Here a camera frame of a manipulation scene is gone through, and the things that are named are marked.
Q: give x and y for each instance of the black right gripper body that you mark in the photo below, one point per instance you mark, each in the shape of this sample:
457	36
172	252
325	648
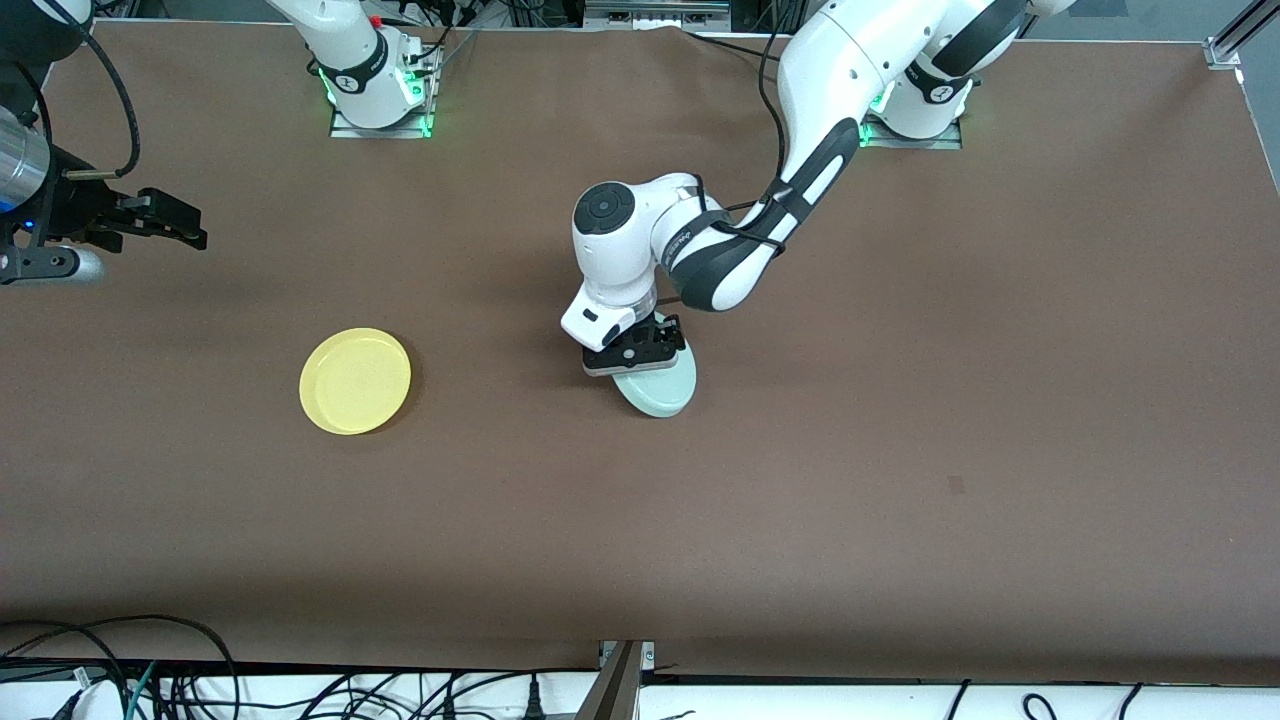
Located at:
78	212

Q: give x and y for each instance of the pale green round plate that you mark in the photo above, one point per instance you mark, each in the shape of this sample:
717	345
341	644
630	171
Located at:
660	395

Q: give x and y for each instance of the yellow round plate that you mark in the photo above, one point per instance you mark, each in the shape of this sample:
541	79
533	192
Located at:
355	382

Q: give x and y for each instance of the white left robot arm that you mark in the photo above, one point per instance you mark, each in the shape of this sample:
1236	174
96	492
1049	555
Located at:
850	60

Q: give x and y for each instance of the brown table cover sheet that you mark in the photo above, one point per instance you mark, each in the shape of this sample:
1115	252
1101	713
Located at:
640	550

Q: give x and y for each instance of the grey power strip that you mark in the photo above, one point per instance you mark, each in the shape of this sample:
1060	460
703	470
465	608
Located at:
655	12

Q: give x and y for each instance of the black power plug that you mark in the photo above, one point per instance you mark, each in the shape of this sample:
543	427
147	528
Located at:
535	702

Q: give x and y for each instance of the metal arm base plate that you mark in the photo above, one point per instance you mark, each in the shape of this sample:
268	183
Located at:
945	143
380	132

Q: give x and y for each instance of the aluminium corner frame profile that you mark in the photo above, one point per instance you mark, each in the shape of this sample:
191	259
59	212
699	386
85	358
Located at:
1235	40

